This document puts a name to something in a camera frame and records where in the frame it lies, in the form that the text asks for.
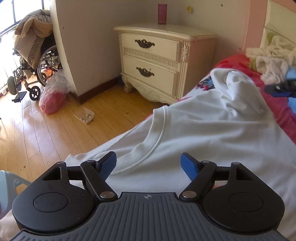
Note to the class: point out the white sweatshirt orange bear outline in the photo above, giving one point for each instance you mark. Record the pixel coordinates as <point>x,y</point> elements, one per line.
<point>142,167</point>

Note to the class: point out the light blue plastic stool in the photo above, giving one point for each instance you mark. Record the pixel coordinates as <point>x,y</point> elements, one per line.
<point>8,184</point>

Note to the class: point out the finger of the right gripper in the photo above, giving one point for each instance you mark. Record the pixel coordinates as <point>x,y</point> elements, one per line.
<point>281,89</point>

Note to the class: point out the wheelchair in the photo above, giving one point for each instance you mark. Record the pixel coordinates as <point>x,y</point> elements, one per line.
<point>39,58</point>

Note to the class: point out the small plastic tray on floor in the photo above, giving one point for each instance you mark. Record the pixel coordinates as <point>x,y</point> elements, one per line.
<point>84,115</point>

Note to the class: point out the pink floral bed blanket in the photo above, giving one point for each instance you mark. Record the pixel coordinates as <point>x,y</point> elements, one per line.
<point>234,110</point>

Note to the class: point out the cream two-drawer nightstand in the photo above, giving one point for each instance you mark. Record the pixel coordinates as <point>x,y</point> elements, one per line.
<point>164,62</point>

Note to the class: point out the pink cup on nightstand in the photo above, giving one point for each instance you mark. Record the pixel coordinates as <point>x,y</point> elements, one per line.
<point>162,14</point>

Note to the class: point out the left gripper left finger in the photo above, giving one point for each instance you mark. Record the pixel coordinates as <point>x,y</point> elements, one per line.
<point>96,173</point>

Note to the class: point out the pink bag in plastic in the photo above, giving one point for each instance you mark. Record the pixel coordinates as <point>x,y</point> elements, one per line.
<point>55,92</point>

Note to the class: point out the cream fluffy blanket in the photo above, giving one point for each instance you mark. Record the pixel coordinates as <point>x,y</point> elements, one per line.
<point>273,60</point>

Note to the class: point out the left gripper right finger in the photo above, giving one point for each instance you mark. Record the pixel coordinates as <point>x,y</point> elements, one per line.
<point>200,174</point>

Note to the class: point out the blue folded garment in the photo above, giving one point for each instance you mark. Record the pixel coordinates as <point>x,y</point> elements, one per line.
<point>290,77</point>

